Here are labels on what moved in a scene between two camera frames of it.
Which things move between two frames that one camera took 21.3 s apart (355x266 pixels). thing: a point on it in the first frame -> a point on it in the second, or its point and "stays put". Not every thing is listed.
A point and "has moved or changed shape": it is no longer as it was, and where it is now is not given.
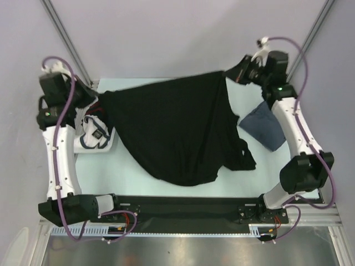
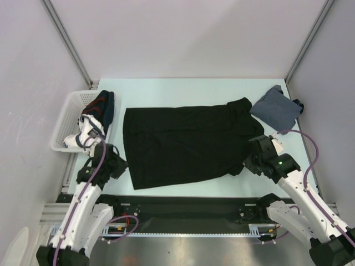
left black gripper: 89,94 -> 122,165
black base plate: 191,214 stays put
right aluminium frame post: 325,10 stays put
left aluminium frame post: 50,9 stays put
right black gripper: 238,72 -> 247,162
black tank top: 179,132 has moved or changed shape
